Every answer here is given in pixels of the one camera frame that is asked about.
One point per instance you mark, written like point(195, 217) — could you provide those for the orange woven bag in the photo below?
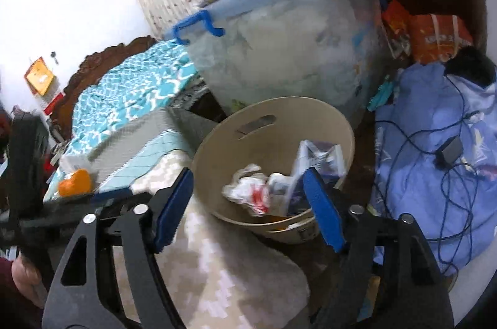
point(438, 37)

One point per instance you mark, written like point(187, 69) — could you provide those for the clear storage box blue lid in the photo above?
point(291, 53)

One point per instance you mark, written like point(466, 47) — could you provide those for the clear plastic packaging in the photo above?
point(322, 158)

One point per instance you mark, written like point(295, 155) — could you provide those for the beige round bin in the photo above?
point(271, 136)

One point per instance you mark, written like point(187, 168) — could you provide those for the person's left hand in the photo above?
point(25, 276)

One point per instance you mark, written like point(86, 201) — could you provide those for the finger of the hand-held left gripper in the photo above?
point(110, 195)

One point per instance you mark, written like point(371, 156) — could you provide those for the hanging keys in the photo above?
point(55, 58)

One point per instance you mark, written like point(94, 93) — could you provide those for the carved wooden headboard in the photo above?
point(77, 80)

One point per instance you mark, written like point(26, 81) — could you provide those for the blue cloth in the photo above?
point(415, 111)

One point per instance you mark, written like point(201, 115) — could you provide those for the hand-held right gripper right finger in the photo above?
point(324, 214)

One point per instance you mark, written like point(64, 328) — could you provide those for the person's left forearm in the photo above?
point(6, 298)

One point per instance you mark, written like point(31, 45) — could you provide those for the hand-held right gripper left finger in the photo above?
point(172, 210)

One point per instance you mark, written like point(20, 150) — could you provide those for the orange snack packet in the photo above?
point(396, 26)

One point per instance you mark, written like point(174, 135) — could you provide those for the black charger adapter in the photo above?
point(449, 152)

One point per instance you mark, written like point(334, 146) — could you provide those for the teal patterned blanket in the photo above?
point(128, 88)

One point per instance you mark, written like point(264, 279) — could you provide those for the red and yellow wall calendar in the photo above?
point(39, 76)

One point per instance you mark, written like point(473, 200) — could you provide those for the patterned bed sheet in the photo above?
point(217, 274)

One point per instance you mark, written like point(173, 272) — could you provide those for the black cloth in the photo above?
point(471, 65)

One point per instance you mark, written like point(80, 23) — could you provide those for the crumpled white paper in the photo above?
point(248, 189)

